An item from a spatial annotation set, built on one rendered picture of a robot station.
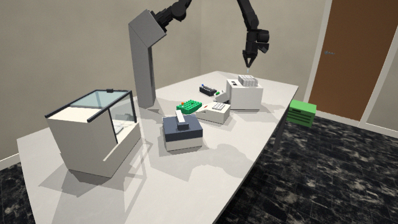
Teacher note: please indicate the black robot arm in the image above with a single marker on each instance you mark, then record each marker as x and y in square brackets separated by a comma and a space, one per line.
[178, 11]

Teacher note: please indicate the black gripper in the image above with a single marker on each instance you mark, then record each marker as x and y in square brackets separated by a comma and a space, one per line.
[247, 54]

